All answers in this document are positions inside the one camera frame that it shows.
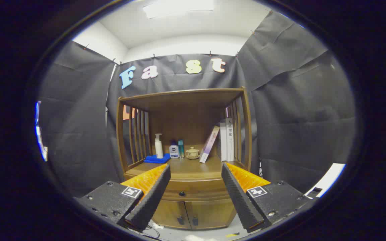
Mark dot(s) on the white rounded object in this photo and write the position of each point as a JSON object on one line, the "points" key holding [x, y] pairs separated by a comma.
{"points": [[194, 238]]}

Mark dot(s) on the brown wooden countertop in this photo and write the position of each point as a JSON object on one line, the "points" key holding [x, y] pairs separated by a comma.
{"points": [[186, 169]]}

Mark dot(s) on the beige lidded ceramic cup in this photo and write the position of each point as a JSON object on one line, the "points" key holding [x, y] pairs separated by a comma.
{"points": [[192, 153]]}

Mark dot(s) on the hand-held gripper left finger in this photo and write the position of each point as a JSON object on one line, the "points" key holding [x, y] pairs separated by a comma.
{"points": [[151, 197]]}

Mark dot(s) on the black backdrop cloth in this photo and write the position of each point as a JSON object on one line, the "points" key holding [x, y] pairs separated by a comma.
{"points": [[297, 117]]}

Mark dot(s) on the white bottle with blue cap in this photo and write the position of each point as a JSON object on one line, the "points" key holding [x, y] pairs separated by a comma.
{"points": [[174, 151]]}

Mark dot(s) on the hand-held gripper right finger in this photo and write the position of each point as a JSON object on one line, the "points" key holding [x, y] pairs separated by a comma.
{"points": [[240, 201]]}

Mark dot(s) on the brown wooden drawer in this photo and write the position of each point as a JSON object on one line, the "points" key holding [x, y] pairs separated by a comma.
{"points": [[196, 190]]}

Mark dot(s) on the ceiling light panel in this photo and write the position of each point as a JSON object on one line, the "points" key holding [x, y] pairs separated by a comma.
{"points": [[179, 8]]}

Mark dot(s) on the slim teal bottle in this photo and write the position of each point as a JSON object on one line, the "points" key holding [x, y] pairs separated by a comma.
{"points": [[181, 148]]}

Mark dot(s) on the brown wooden cabinet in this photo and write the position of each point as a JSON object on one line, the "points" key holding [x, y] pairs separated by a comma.
{"points": [[186, 113]]}

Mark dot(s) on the white box appliance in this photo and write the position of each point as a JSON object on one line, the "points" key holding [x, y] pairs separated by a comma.
{"points": [[328, 179]]}

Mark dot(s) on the white pump bottle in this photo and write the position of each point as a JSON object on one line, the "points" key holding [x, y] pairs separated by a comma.
{"points": [[158, 147]]}

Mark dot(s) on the leaning purple white book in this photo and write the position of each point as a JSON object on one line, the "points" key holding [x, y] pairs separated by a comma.
{"points": [[209, 144]]}

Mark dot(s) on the wooden cabinet door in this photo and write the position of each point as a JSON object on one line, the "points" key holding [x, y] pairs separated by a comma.
{"points": [[169, 212], [209, 212]]}

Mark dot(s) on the folded blue cloth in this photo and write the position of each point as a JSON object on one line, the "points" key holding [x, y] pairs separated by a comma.
{"points": [[156, 159]]}

